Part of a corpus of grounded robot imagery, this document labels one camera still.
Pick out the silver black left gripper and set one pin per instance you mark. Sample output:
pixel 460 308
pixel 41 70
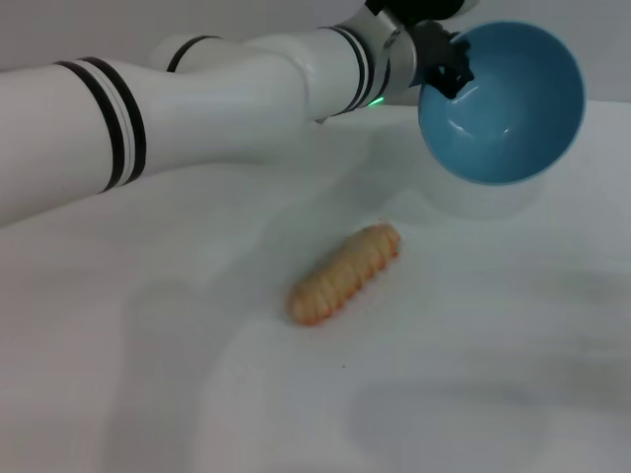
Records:
pixel 404 59

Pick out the blue bowl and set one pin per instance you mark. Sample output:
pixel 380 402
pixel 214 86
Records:
pixel 517 133

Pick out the orange ridged bread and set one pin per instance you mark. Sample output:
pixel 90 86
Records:
pixel 340 281

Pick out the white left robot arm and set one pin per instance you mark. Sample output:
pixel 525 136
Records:
pixel 222 108

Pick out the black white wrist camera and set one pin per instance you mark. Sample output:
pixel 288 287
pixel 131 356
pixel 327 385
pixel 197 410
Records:
pixel 419 10

